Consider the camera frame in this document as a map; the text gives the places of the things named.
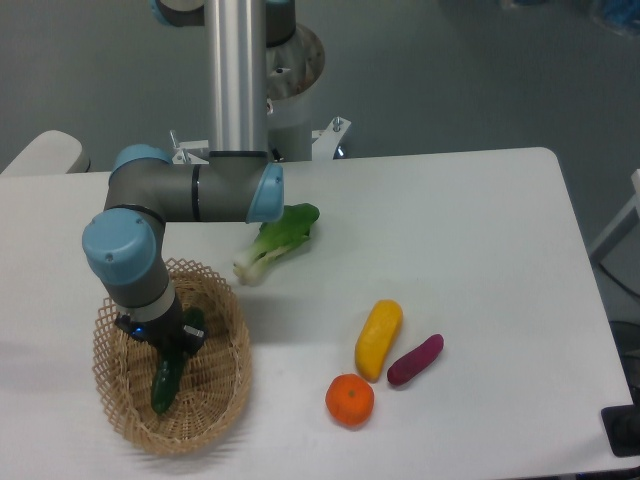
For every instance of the orange mandarin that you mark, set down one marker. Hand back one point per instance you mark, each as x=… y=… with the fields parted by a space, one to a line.
x=350 y=400

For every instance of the yellow squash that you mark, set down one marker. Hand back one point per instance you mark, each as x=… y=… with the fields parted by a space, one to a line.
x=376 y=338

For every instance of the purple sweet potato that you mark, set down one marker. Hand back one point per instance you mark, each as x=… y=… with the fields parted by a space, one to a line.
x=416 y=361

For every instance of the green cucumber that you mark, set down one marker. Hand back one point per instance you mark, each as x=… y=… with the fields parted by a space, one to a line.
x=171 y=366

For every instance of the green bok choy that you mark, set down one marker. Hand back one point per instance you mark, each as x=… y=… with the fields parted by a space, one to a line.
x=274 y=240

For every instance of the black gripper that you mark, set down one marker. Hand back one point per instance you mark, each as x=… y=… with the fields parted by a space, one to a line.
x=165 y=333

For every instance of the black device at table edge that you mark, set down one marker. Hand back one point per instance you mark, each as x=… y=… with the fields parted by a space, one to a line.
x=622 y=429

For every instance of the white chair armrest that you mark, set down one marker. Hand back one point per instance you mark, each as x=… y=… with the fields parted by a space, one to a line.
x=51 y=153

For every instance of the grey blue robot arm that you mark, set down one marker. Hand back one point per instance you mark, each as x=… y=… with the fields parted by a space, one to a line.
x=237 y=183

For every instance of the white furniture frame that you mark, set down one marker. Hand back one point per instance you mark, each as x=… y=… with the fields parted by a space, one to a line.
x=618 y=228

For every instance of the woven wicker basket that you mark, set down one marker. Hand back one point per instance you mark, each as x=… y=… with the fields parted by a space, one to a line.
x=215 y=384

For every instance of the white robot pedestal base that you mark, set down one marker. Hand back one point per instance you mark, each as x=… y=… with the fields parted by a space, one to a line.
x=294 y=69

